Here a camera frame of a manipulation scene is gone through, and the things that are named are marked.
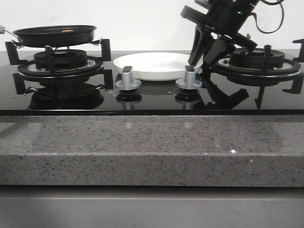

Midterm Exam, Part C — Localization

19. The silver right stove knob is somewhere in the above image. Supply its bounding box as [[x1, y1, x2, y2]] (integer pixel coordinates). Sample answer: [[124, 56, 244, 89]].
[[175, 65, 202, 90]]

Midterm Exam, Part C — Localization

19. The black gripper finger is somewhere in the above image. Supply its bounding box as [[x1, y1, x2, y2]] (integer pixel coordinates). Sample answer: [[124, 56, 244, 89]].
[[201, 38, 236, 69], [189, 25, 214, 66]]

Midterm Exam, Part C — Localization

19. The black frying pan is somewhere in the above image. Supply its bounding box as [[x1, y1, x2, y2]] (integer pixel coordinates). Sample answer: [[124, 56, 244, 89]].
[[12, 25, 96, 48]]

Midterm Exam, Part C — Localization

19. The black glass cooktop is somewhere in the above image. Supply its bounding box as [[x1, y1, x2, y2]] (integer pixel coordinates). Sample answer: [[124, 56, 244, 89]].
[[0, 51, 304, 116]]

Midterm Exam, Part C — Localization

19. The silver left stove knob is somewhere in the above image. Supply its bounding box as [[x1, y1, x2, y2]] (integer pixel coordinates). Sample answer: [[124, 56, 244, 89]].
[[115, 66, 142, 91]]

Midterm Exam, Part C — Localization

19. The black right burner head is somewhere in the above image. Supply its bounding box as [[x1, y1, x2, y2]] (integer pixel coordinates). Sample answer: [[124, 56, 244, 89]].
[[228, 48, 285, 69]]

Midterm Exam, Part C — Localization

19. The white plate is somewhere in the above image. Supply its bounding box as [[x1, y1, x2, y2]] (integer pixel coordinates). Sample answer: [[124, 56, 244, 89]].
[[114, 52, 190, 81]]

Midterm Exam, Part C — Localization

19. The black burner grate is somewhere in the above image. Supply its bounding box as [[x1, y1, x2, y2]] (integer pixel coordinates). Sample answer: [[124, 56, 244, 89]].
[[199, 45, 304, 109], [5, 38, 113, 95]]

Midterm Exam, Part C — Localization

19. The black burner head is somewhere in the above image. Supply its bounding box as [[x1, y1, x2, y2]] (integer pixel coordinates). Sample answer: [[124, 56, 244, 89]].
[[228, 48, 285, 69], [34, 49, 87, 70]]

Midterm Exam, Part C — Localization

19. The black right burner grate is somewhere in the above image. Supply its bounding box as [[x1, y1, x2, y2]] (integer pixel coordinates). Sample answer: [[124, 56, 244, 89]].
[[199, 45, 304, 109]]

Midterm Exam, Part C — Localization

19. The silver stove knob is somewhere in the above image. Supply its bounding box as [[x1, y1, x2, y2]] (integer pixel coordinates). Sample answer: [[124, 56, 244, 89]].
[[115, 66, 142, 91], [175, 65, 202, 90]]

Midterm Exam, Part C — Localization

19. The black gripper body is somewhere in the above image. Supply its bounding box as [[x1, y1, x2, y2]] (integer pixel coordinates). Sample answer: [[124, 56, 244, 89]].
[[181, 0, 258, 50]]

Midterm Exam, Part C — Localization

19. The grey cabinet front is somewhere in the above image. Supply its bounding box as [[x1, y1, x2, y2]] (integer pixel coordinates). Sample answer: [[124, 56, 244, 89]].
[[0, 186, 304, 228]]

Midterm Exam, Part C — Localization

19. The black left burner head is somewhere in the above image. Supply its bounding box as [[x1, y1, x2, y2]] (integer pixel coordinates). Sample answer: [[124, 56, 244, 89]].
[[34, 49, 87, 70]]

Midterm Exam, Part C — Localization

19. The black left burner grate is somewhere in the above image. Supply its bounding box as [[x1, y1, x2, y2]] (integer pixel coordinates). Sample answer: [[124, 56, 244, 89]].
[[5, 38, 113, 95]]

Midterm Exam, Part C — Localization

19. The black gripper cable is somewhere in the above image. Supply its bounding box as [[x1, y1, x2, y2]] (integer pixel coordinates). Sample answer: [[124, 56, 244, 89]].
[[251, 0, 285, 34]]

